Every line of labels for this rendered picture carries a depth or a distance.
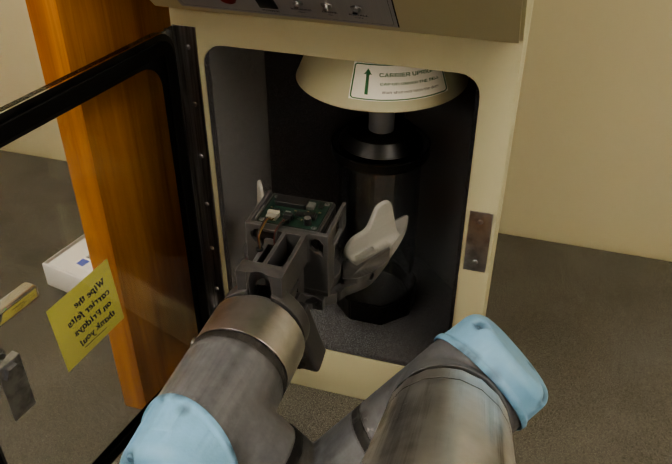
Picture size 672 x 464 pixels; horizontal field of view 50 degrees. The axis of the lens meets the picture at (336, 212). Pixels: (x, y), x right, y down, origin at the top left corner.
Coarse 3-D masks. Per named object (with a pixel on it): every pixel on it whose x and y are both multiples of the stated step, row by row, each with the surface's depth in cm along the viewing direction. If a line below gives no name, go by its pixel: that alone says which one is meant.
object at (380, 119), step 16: (352, 128) 78; (368, 128) 78; (384, 128) 77; (400, 128) 78; (416, 128) 79; (352, 144) 76; (368, 144) 75; (384, 144) 75; (400, 144) 75; (416, 144) 77
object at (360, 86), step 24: (312, 72) 70; (336, 72) 68; (360, 72) 67; (384, 72) 67; (408, 72) 67; (432, 72) 68; (312, 96) 70; (336, 96) 68; (360, 96) 67; (384, 96) 67; (408, 96) 67; (432, 96) 68; (456, 96) 70
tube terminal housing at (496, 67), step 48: (288, 48) 65; (336, 48) 64; (384, 48) 62; (432, 48) 61; (480, 48) 60; (480, 96) 62; (480, 144) 65; (480, 192) 67; (480, 288) 73; (336, 384) 87
